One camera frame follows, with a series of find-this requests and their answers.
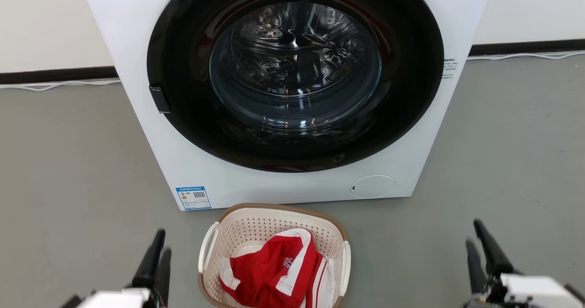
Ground blue energy label sticker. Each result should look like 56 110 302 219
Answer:
175 186 212 211

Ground steel washer drum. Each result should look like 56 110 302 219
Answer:
209 1 383 131

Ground black baseboard strip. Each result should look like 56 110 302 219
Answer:
0 66 119 85
469 39 585 56

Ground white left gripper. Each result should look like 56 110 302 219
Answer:
75 229 172 308

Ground small printed text label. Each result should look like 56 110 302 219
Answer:
441 58 459 80

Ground white front-load washing machine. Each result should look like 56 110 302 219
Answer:
78 0 496 211

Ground white floor cable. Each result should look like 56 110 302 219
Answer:
467 50 585 61
0 79 122 92

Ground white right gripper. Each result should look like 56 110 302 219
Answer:
464 220 583 308

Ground round white filter cover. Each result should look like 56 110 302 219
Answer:
350 175 397 199

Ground black round washer door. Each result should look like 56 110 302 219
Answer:
147 0 445 173

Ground black door latch handle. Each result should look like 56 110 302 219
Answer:
149 86 170 114

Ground red and white garment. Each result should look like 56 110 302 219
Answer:
218 228 336 308

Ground cream plastic laundry basket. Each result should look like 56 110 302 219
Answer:
197 203 351 308

